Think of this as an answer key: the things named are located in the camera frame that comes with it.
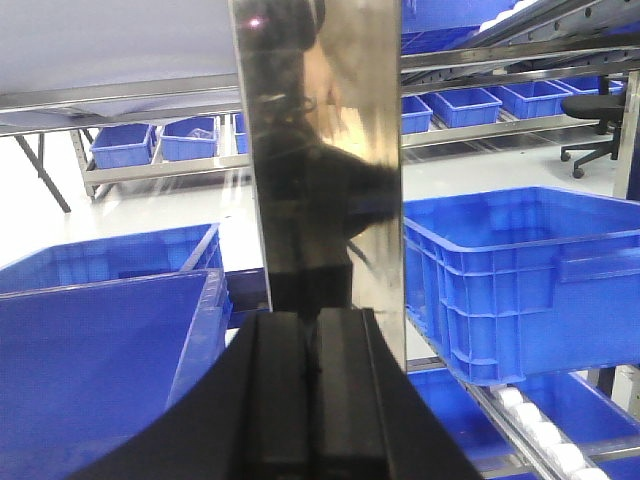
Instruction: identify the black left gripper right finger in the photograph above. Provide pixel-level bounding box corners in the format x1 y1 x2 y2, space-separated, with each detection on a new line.
312 308 480 479

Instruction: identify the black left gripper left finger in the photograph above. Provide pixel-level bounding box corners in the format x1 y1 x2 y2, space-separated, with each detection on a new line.
72 312 309 479

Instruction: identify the blue crate lower shelf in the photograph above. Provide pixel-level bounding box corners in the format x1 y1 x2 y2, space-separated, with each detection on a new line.
409 368 639 466

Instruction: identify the large blue crate left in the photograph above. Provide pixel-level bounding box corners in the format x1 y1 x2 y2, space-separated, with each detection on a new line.
1 224 232 479

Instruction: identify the large blue crate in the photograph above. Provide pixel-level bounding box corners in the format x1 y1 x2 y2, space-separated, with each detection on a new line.
1 224 232 479
404 186 639 386

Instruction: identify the large blue crate right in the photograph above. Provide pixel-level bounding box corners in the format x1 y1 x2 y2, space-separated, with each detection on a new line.
404 186 639 386

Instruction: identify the white roller track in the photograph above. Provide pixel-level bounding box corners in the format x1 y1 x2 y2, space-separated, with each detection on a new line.
490 385 610 480

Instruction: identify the small blue bin far left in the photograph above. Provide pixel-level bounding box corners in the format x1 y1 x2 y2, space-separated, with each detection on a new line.
90 124 156 169

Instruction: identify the small blue bin right row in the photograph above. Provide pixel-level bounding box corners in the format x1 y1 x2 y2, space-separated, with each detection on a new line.
422 88 503 128

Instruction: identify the small blue bin far right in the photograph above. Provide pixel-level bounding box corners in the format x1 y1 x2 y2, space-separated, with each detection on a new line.
487 81 572 119

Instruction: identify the black office chair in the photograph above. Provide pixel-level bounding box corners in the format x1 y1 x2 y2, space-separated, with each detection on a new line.
560 76 626 179

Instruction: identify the shiny steel shelf post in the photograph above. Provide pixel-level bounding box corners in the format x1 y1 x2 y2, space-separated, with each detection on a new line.
229 1 407 364

